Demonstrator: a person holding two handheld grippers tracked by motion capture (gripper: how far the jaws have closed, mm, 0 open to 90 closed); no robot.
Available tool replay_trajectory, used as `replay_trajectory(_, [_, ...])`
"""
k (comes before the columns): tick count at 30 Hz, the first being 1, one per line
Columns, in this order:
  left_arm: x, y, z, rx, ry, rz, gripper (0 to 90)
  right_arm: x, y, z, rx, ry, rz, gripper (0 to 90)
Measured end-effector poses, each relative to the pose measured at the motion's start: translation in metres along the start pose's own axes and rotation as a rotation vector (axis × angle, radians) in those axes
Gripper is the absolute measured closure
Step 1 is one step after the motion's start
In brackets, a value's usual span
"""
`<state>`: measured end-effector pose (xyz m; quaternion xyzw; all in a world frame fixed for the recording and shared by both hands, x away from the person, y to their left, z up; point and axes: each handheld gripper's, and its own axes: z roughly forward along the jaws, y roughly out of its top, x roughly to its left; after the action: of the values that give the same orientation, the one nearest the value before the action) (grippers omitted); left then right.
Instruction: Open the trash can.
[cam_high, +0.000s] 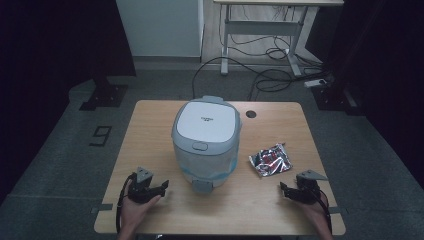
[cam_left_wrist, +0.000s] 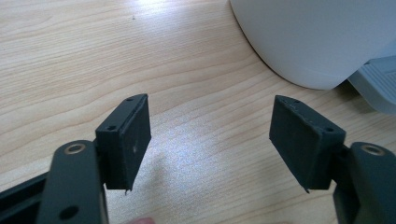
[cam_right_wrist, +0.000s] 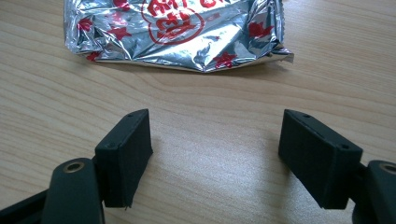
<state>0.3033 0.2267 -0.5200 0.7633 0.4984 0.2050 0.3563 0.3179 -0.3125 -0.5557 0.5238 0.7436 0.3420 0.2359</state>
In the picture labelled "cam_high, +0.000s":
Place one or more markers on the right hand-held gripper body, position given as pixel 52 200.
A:
pixel 308 191

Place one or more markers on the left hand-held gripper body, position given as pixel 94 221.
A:
pixel 140 190

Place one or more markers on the person's left hand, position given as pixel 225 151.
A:
pixel 133 213

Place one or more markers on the person's right hand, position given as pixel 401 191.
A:
pixel 318 215

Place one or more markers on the crumpled silver foil packet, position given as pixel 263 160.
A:
pixel 270 160

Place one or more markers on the grey white lidded trash can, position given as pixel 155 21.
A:
pixel 206 126

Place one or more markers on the black round table grommet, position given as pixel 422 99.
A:
pixel 251 114

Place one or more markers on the black stand base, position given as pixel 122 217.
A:
pixel 105 95
pixel 333 98

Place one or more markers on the white power strip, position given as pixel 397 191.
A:
pixel 315 82

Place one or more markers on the white cabinet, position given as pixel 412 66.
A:
pixel 160 26

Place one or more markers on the dark curtain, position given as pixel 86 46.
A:
pixel 390 50

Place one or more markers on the white metal table frame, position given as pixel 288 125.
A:
pixel 263 27

